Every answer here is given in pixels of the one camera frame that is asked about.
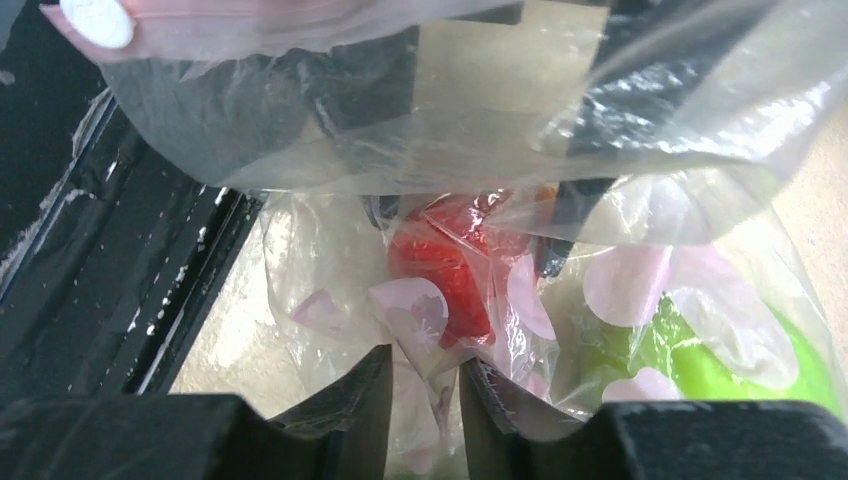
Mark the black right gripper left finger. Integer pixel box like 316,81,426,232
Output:
1,345,393,479

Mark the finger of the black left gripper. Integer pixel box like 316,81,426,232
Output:
536,1,676,279
291,26,420,136

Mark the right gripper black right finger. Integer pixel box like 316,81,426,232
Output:
458,358,847,479

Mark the clear zip top bag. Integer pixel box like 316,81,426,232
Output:
39,0,848,480

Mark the red fake fruit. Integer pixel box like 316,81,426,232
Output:
387,190,529,349

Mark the black mounting base rail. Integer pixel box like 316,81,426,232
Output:
0,0,266,405

